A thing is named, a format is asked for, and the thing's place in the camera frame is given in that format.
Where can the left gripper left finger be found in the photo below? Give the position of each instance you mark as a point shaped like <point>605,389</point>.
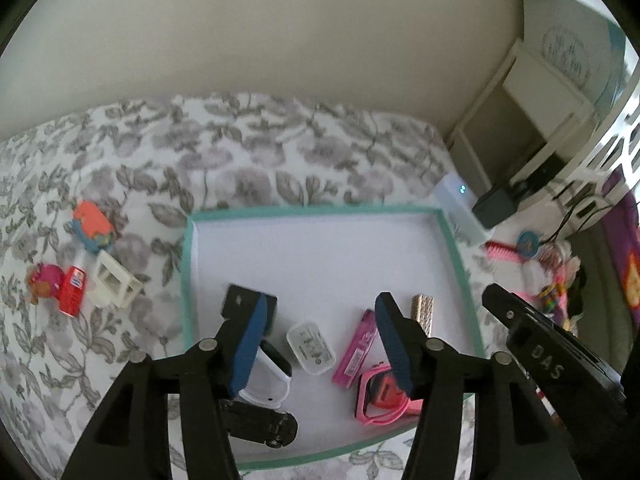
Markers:
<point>127,436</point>

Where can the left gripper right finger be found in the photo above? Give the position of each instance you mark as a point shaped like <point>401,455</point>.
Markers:
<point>514,436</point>

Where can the black power adapter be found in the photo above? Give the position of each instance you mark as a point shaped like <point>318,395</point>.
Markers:
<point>238,300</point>

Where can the black toy car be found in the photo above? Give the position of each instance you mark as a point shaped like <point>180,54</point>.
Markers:
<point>259,425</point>

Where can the white wall charger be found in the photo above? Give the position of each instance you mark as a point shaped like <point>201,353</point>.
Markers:
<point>310,348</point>

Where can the cream plastic frame clip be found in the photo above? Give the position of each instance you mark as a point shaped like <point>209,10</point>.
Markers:
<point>111,285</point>

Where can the red white glue tube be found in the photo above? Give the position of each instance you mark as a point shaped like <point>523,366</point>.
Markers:
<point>73,286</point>

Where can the gold greek key bar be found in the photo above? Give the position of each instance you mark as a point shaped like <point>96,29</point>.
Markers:
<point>422,312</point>

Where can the magenta usb stick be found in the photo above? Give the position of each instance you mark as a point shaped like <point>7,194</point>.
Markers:
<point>357,351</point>

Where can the pink puppy toy figure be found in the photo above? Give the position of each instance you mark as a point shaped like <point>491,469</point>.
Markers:
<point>44,281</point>

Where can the teal rimmed white tray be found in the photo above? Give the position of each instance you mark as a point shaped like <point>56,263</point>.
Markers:
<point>325,265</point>

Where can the pink crochet white bag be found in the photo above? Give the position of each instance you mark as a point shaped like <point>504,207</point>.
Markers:
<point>552,282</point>

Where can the round blue badge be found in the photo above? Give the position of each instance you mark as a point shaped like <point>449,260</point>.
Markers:
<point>528,244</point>

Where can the black plugged charger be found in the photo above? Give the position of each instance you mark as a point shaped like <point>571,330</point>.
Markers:
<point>498,204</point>

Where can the white power bank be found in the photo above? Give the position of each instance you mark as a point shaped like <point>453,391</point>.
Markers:
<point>457,199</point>

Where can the white shelf unit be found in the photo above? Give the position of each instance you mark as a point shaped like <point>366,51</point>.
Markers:
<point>529,113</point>

